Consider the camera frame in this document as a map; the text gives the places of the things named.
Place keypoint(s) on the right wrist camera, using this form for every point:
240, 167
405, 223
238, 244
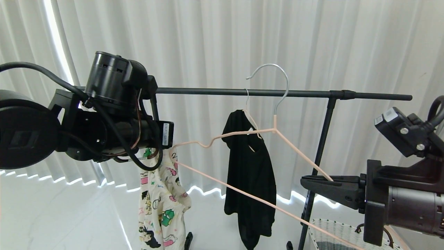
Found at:
402, 135

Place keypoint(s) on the white laundry basket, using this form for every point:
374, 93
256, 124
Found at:
333, 232

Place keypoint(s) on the white curtain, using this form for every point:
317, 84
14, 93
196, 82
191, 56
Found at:
208, 41

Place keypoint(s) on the black clothes rack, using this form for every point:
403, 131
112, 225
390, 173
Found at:
312, 94

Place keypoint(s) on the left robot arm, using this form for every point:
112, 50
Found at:
27, 132

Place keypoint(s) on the black short-sleeved shirt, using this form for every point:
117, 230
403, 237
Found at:
249, 180

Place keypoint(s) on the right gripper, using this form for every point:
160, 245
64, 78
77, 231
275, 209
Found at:
412, 208

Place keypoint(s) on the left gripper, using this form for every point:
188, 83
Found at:
86, 135

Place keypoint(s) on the pink clothes hanger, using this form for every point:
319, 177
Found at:
246, 100
242, 192

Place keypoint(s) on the cream printed garment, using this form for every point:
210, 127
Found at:
163, 201

